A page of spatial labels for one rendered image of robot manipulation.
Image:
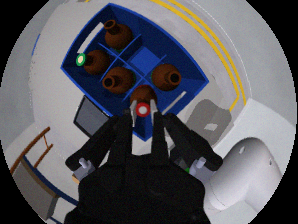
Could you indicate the dark blue crate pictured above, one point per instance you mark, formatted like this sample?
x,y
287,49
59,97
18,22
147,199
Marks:
x,y
151,45

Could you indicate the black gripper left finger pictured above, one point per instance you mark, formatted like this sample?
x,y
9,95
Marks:
x,y
90,156

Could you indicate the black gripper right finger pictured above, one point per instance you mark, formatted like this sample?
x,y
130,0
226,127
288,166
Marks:
x,y
202,161

